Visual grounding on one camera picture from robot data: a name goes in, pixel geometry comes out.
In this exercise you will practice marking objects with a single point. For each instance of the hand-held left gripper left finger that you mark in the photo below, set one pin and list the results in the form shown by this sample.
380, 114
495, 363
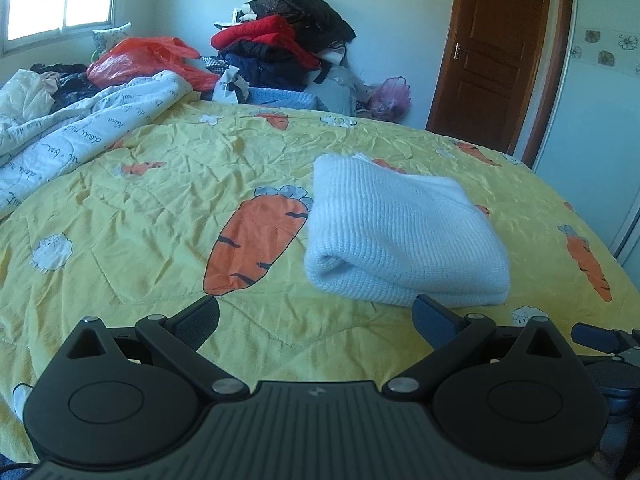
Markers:
197, 317

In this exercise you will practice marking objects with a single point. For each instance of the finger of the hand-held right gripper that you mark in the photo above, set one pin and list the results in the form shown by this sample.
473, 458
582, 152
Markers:
595, 336

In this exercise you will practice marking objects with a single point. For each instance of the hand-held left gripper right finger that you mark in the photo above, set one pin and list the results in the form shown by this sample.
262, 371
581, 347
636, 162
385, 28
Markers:
434, 317

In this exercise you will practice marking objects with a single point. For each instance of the white knitted towel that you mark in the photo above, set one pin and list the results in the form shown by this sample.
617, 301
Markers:
400, 230

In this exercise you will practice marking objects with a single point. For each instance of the dark clothes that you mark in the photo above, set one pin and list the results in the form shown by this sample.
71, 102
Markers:
70, 85

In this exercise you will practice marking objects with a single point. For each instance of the black clothes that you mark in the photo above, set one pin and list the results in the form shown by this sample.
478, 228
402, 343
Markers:
310, 10

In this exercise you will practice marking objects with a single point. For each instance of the yellow carrot-print bedspread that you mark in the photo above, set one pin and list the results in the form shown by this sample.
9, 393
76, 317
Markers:
150, 200

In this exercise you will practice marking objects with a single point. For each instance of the pink plastic bag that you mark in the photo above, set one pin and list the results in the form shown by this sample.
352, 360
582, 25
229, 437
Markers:
390, 100

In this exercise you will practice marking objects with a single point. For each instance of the white printed quilt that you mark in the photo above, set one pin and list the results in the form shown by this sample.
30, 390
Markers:
75, 120

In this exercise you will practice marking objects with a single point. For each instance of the white and grey cloth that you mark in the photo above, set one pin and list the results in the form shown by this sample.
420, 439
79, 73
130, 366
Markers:
230, 85

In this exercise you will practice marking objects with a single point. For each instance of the navy jacket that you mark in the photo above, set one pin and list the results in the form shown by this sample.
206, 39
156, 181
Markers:
260, 67

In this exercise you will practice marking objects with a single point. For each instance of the brown wooden door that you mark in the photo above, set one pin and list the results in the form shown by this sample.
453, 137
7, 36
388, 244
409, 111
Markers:
495, 60

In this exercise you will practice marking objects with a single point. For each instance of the orange plastic bag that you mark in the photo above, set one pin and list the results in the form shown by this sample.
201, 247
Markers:
135, 60

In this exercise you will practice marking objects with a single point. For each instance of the red jacket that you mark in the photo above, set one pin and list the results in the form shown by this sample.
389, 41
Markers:
260, 35

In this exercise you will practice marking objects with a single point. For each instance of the patterned pillow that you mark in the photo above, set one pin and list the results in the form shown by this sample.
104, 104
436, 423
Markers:
112, 37

